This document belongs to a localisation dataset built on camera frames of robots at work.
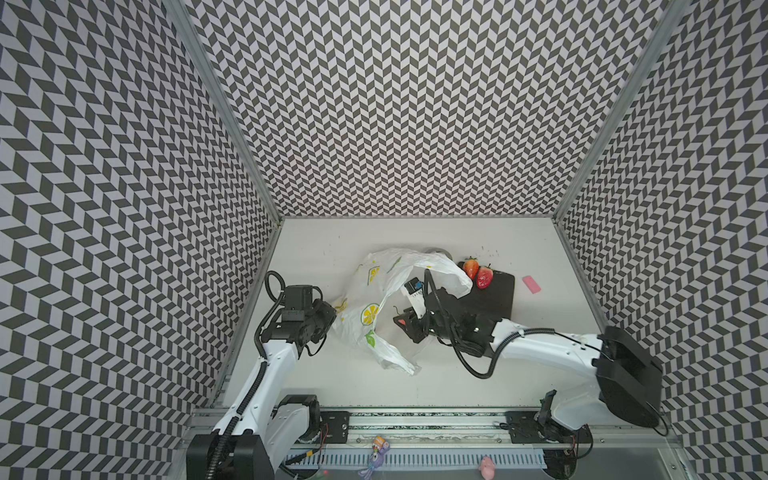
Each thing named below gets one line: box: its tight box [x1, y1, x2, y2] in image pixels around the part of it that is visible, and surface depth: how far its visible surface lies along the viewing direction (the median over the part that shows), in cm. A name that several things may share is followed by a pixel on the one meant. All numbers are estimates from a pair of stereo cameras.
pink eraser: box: [522, 275, 541, 294], surface depth 101 cm
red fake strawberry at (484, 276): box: [476, 263, 494, 289], surface depth 98 cm
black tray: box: [458, 261, 515, 322], surface depth 97 cm
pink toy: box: [479, 456, 496, 480], surface depth 67 cm
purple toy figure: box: [358, 435, 390, 480], surface depth 69 cm
